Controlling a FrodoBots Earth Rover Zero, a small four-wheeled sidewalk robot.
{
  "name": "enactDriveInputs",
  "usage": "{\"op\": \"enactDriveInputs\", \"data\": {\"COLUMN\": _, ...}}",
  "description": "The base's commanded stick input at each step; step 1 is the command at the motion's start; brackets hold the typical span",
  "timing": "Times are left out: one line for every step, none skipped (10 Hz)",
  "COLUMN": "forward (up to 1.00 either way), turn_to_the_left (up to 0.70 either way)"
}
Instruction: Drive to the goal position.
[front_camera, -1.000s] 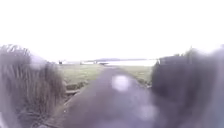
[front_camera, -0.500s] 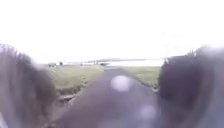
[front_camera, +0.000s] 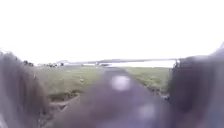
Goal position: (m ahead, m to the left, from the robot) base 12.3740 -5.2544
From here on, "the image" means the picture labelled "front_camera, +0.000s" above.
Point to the long distant bridge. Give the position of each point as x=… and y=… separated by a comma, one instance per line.
x=133, y=60

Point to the pale water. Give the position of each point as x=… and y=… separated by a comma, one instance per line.
x=143, y=63

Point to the dark asphalt path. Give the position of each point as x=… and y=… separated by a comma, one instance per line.
x=113, y=103

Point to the grass verge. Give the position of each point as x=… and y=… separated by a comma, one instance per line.
x=150, y=77
x=63, y=80

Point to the tall bush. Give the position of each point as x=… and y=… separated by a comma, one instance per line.
x=16, y=93
x=200, y=90

